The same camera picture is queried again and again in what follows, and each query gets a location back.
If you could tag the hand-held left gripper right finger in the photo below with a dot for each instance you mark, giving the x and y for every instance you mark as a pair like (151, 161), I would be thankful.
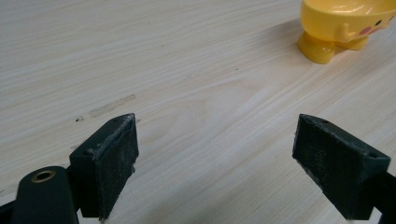
(337, 168)

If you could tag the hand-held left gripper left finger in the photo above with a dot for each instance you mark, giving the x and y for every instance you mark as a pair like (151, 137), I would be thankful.
(106, 168)

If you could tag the yellow duck-shaped plastic bowl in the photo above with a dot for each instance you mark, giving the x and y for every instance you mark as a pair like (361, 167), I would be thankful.
(339, 21)

